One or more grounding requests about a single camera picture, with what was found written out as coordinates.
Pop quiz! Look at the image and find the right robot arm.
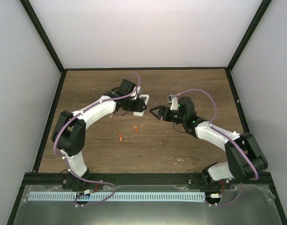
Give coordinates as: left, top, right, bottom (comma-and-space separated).
149, 97, 268, 189

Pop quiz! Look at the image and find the white remote control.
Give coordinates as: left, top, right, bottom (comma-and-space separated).
133, 94, 150, 117

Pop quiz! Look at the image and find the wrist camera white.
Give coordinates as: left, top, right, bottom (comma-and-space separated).
167, 95, 179, 111
130, 86, 142, 100

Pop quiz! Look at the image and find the light blue cable duct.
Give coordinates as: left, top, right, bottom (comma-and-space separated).
28, 192, 205, 202

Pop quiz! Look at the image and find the black aluminium frame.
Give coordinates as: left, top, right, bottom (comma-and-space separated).
6, 0, 287, 225

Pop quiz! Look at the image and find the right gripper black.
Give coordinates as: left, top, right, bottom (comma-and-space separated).
151, 106, 186, 125

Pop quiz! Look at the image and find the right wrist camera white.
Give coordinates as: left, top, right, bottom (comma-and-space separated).
167, 95, 179, 111

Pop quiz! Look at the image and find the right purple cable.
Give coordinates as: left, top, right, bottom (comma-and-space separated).
175, 88, 260, 207

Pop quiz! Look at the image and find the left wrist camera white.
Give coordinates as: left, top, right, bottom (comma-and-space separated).
130, 86, 142, 100

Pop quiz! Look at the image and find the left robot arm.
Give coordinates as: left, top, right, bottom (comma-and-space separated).
52, 79, 150, 189

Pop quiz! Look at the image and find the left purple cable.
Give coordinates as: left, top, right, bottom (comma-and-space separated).
51, 73, 142, 208

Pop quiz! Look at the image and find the purple cable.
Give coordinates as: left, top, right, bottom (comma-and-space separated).
175, 88, 260, 207
51, 73, 142, 208

